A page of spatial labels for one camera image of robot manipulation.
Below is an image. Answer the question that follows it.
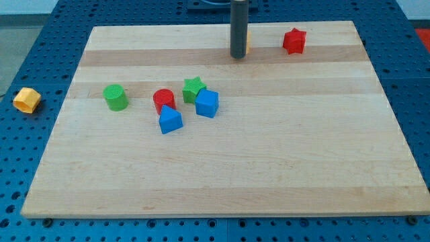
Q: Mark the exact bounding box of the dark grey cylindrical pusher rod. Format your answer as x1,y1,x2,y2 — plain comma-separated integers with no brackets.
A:
230,0,249,59

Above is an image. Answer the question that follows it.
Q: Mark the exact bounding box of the red star block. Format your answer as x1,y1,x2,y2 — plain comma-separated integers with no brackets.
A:
282,28,307,54

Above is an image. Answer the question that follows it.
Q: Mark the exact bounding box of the green star block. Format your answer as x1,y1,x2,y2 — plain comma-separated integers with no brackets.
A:
182,77,207,104

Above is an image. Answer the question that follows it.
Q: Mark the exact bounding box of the yellow block behind rod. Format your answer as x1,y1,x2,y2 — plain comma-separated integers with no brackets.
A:
245,31,251,54

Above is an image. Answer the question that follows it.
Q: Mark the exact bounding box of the blue cube block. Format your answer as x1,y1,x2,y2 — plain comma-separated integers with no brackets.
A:
195,89,219,118

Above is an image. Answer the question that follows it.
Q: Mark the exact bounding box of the red cylinder block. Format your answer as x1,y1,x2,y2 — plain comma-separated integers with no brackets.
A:
153,89,177,115

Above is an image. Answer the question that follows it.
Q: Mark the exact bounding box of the blue triangular prism block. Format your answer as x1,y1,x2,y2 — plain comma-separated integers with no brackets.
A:
159,105,183,134

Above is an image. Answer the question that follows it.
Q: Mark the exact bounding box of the light wooden board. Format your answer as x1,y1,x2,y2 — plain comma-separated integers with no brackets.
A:
21,21,429,218

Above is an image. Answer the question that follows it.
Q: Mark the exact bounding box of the green cylinder block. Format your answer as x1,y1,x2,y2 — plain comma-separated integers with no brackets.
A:
103,84,129,112

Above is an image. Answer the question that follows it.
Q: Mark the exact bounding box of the yellow hexagon block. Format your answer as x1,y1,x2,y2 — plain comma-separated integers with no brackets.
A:
13,87,42,114

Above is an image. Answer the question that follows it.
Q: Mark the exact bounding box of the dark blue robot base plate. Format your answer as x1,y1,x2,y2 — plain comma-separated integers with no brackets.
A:
185,0,245,13

